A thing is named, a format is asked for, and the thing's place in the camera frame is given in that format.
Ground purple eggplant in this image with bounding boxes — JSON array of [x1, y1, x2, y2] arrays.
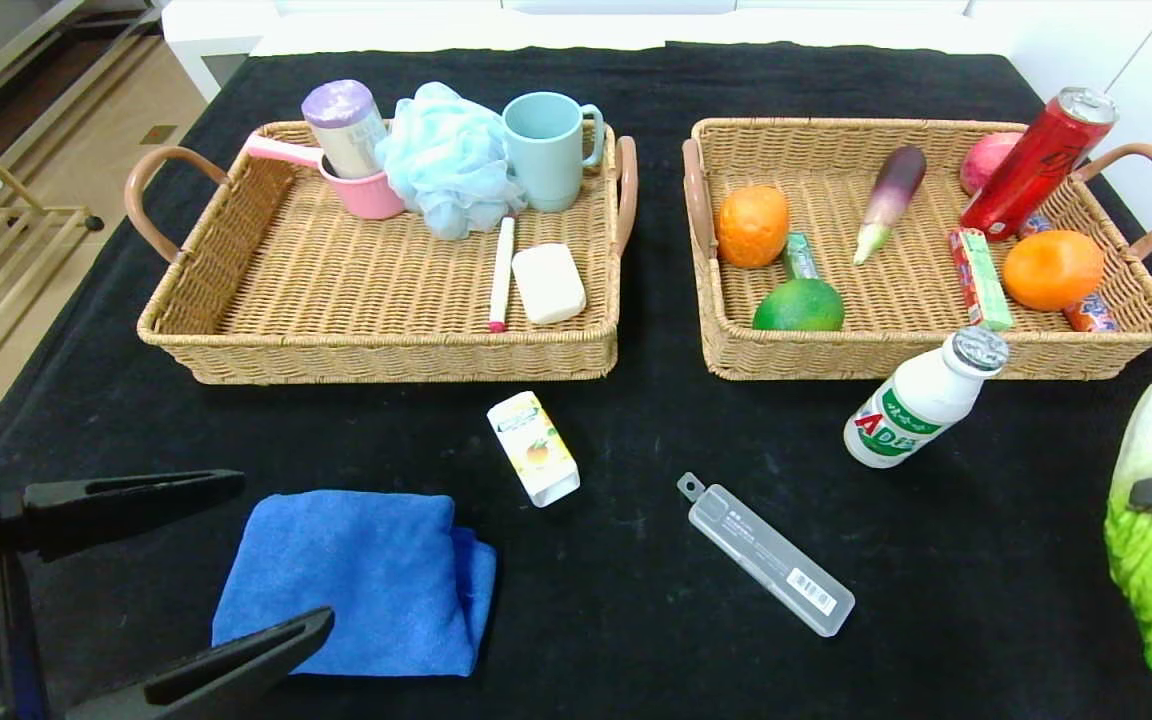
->
[[853, 145, 927, 266]]

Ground smooth orange fruit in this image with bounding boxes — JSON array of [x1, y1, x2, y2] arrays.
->
[[1001, 230, 1105, 312]]

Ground white soap bar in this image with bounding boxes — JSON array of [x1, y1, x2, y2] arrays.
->
[[511, 243, 587, 326]]

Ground green round fruit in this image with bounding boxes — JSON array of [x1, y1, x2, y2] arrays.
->
[[752, 279, 845, 333]]

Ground white AD milk bottle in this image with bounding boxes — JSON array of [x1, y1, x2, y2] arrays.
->
[[843, 326, 1009, 469]]

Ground gold metal wheeled rack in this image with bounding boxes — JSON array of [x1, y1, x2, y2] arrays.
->
[[0, 150, 107, 414]]

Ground red soda can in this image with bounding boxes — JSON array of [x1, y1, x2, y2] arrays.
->
[[959, 87, 1119, 242]]

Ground small white yellow box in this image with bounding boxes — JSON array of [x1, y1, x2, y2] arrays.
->
[[486, 391, 581, 508]]

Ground purple lidded cylinder container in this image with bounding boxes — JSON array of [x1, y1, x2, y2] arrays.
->
[[300, 80, 389, 181]]

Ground small green gum pack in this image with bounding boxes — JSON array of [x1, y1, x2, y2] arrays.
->
[[782, 232, 822, 282]]

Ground red green candy box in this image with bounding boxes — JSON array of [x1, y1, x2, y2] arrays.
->
[[948, 227, 1014, 331]]

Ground black table cloth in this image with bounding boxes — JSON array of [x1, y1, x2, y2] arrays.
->
[[0, 42, 1152, 720]]

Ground blue towel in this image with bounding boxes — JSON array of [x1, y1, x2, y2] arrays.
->
[[211, 489, 499, 678]]

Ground teal plastic mug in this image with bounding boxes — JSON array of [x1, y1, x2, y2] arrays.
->
[[502, 92, 605, 213]]

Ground clear plastic toothbrush case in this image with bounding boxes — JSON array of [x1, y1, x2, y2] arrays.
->
[[676, 472, 856, 639]]

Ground white pink marker pen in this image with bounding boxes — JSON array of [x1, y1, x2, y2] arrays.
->
[[489, 216, 517, 334]]

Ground light blue bath loofah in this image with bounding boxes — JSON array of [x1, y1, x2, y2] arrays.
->
[[374, 82, 527, 241]]

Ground pink plastic scoop cup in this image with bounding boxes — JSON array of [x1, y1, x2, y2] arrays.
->
[[244, 133, 405, 221]]

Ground woven wicker basket brown handles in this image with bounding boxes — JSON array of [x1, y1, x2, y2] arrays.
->
[[124, 118, 639, 385], [681, 116, 1152, 382]]

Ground pink peach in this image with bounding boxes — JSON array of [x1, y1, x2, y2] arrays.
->
[[959, 132, 1022, 196]]

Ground bumpy orange fruit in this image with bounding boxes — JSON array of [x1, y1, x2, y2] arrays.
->
[[715, 185, 791, 269]]

